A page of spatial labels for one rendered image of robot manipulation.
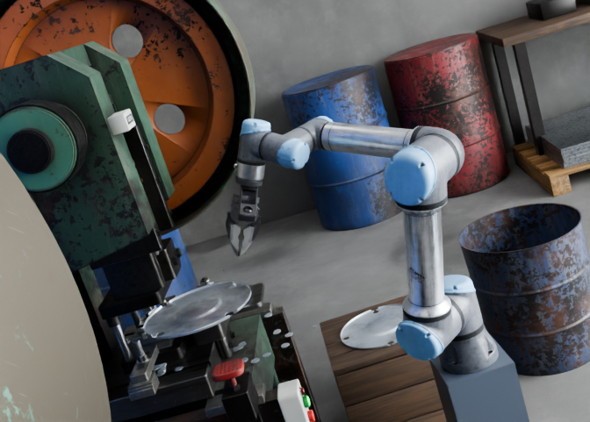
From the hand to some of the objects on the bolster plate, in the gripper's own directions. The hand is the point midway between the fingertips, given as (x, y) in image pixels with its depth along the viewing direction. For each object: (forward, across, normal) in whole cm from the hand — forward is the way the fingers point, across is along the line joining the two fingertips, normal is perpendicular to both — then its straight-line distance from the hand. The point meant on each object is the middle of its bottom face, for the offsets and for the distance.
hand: (239, 252), depth 208 cm
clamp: (+26, +17, +26) cm, 41 cm away
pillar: (+26, +24, +17) cm, 39 cm away
